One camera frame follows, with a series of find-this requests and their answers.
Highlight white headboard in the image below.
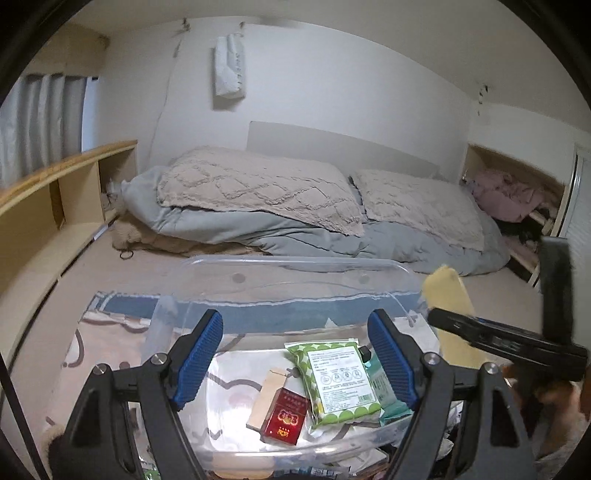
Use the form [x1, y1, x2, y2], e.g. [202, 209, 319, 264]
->
[247, 121, 439, 178]

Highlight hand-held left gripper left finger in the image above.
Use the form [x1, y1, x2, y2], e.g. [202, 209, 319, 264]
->
[65, 308, 225, 480]

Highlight beige quilted pillow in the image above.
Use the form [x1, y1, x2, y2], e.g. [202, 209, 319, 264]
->
[157, 147, 365, 237]
[351, 168, 485, 252]

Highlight light blue wet wipes pack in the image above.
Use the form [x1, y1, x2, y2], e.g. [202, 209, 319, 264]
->
[365, 357, 416, 428]

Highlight beige fleece blanket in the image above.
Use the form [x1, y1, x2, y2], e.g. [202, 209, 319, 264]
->
[111, 217, 264, 259]

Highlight white wall hanging organizer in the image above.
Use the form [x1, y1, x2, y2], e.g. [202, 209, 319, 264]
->
[213, 33, 246, 99]

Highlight wooden wardrobe shelf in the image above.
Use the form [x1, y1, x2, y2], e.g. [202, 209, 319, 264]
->
[462, 143, 571, 287]

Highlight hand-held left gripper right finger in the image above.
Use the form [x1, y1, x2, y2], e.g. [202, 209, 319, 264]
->
[367, 308, 539, 480]

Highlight red cigarette pack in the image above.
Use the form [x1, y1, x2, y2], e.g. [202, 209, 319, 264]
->
[259, 388, 309, 446]

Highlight clear plastic storage box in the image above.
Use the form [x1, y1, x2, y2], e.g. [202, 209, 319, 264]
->
[141, 256, 444, 472]

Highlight person's right hand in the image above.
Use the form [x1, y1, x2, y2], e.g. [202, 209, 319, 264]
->
[503, 362, 585, 444]

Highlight wooden bedside shelf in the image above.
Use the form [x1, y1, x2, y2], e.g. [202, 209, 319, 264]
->
[0, 140, 139, 352]

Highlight yellow translucent plastic case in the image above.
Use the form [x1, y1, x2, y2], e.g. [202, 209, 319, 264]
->
[422, 264, 483, 370]

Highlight green dotted wet wipes pack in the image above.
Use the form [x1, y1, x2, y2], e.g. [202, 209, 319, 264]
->
[284, 339, 384, 432]

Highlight grey duvet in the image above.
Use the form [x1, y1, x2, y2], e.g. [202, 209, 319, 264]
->
[121, 166, 511, 277]

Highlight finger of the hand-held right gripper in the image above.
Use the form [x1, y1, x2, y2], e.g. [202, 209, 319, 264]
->
[427, 308, 499, 352]

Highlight blue white patterned cloth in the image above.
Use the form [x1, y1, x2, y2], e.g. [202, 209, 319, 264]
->
[90, 291, 416, 335]

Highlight person's right forearm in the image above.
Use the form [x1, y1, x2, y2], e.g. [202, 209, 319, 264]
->
[536, 415, 589, 467]

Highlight pink clothes pile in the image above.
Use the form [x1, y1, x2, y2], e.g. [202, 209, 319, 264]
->
[466, 168, 561, 222]

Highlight white louvre door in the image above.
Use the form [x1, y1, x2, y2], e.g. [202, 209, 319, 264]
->
[561, 141, 591, 241]

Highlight grey curtain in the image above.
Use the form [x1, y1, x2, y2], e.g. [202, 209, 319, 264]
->
[0, 73, 88, 190]

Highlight small kraft paper box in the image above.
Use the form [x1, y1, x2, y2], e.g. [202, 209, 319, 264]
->
[246, 368, 289, 432]

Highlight black folded clothes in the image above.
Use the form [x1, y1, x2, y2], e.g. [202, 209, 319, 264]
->
[501, 222, 543, 245]

